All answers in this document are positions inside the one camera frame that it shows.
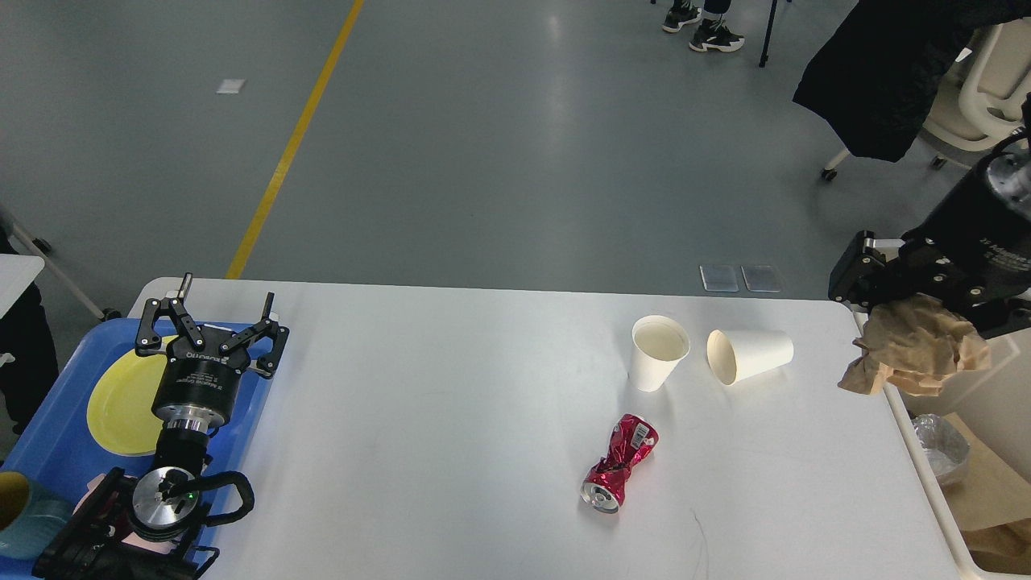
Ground yellow plastic plate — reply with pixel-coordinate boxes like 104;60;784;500
87;350;167;458

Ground white office chair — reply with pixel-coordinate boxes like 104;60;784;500
820;16;1031;182

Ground brown paper ball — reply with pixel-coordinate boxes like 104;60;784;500
837;295;993;396

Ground white paper cup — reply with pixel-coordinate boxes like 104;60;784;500
628;315;691;393

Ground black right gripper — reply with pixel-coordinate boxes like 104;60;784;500
828;153;1030;339

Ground teal mug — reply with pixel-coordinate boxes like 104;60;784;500
1;471;73;559

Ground white lid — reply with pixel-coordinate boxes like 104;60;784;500
706;329;795;386

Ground black tripod leg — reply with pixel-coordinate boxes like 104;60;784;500
758;0;780;69

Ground brown paper bag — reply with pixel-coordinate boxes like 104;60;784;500
943;412;1030;576

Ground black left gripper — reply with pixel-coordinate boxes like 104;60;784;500
133;273;289;436

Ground pink ribbed mug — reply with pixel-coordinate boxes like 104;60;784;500
73;474;176;554

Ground person in black clothes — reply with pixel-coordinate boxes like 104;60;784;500
660;1;745;54

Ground blue plastic tray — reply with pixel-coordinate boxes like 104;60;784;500
2;319;270;579

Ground white plastic bin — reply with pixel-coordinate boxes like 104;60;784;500
883;330;1030;579

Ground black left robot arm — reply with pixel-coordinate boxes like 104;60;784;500
32;274;288;579

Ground silver foil bag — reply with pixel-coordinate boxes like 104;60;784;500
912;414;970;488

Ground crushed red soda can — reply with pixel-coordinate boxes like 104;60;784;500
579;412;660;514

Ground white side table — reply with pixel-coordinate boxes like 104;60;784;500
1;208;122;321

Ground black jacket on chair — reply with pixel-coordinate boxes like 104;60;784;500
793;1;1030;163

